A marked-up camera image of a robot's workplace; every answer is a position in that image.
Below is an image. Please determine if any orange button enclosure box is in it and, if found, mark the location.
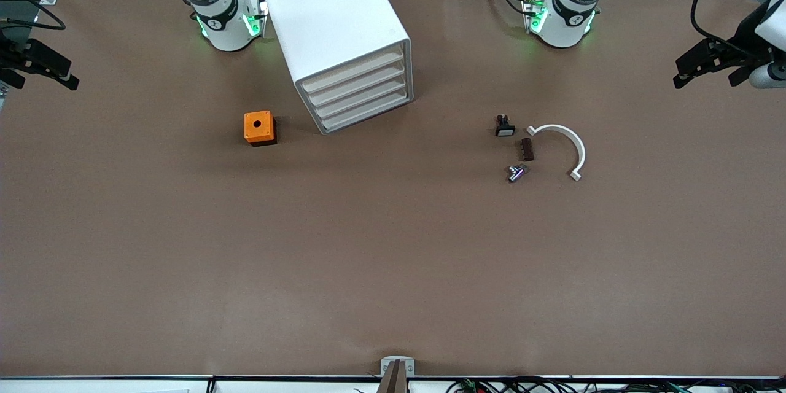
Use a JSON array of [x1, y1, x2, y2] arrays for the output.
[[243, 110, 277, 147]]

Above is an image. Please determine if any white drawer cabinet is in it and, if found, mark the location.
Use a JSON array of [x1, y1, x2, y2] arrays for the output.
[[257, 0, 414, 136]]

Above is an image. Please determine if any white plastic drawer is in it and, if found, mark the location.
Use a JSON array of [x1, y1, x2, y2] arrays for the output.
[[317, 85, 413, 133], [304, 57, 410, 108], [311, 71, 411, 121], [301, 46, 408, 95]]

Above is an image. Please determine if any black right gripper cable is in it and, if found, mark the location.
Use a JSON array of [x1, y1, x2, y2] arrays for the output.
[[0, 0, 66, 31]]

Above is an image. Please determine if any black cable bundle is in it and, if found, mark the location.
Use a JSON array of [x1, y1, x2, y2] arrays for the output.
[[445, 376, 786, 393]]

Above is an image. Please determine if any metal base connector bracket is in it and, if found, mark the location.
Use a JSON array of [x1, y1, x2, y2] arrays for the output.
[[521, 0, 548, 36]]

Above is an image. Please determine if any white curved plastic bracket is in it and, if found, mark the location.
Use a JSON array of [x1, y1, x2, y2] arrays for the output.
[[526, 123, 587, 182]]

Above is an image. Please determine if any silver table clamp bracket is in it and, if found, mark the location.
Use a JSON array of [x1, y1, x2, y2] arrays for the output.
[[380, 356, 416, 378]]

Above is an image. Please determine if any brown table cover sheet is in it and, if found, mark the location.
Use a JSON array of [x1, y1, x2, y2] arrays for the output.
[[0, 0, 786, 378]]

